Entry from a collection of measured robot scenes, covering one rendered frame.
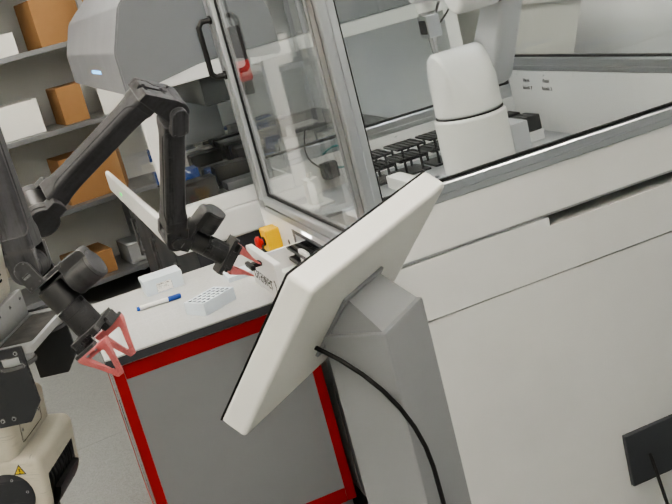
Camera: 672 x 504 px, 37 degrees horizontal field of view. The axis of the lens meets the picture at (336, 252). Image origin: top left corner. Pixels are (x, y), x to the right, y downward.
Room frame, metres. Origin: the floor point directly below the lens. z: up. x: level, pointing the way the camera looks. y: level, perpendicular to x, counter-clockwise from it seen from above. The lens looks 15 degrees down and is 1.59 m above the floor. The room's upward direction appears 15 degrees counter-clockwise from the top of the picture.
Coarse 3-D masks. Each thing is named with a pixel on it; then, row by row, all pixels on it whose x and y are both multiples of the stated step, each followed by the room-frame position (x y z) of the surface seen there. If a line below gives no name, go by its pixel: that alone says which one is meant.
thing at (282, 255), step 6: (270, 252) 2.71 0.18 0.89; (276, 252) 2.72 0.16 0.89; (282, 252) 2.72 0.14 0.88; (288, 252) 2.73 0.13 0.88; (276, 258) 2.72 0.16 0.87; (282, 258) 2.72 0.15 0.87; (288, 258) 2.73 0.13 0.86; (282, 264) 2.72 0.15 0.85; (288, 264) 2.72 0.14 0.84; (294, 264) 2.73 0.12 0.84; (282, 270) 2.70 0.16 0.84; (288, 270) 2.48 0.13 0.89
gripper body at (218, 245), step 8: (216, 240) 2.51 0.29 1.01; (232, 240) 2.53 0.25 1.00; (216, 248) 2.50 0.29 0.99; (224, 248) 2.51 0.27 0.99; (232, 248) 2.51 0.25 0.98; (208, 256) 2.50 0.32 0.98; (216, 256) 2.50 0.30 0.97; (224, 256) 2.50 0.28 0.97; (216, 264) 2.54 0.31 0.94; (224, 264) 2.50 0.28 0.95; (216, 272) 2.51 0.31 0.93
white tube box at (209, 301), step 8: (216, 288) 2.84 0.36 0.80; (224, 288) 2.81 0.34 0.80; (232, 288) 2.80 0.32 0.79; (200, 296) 2.79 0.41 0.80; (208, 296) 2.78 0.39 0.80; (216, 296) 2.76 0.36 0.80; (224, 296) 2.78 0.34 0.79; (232, 296) 2.80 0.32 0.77; (184, 304) 2.77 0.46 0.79; (192, 304) 2.75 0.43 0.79; (200, 304) 2.72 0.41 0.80; (208, 304) 2.73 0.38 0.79; (216, 304) 2.75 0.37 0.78; (224, 304) 2.77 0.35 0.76; (192, 312) 2.75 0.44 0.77; (200, 312) 2.73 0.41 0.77; (208, 312) 2.72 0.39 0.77
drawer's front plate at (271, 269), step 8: (248, 248) 2.70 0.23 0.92; (256, 248) 2.66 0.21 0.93; (256, 256) 2.62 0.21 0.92; (264, 256) 2.55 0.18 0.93; (264, 264) 2.55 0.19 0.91; (272, 264) 2.46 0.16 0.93; (256, 272) 2.68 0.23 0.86; (264, 272) 2.58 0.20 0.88; (272, 272) 2.48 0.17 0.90; (280, 272) 2.45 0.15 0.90; (256, 280) 2.71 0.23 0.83; (272, 280) 2.51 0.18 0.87; (280, 280) 2.45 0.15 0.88; (264, 288) 2.64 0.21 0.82
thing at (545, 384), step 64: (640, 256) 2.27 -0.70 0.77; (448, 320) 2.13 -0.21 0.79; (512, 320) 2.18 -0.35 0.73; (576, 320) 2.22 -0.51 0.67; (640, 320) 2.27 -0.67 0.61; (448, 384) 2.12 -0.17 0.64; (512, 384) 2.17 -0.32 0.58; (576, 384) 2.21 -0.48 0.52; (640, 384) 2.26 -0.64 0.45; (512, 448) 2.16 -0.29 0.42; (576, 448) 2.20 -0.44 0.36; (640, 448) 2.23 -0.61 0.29
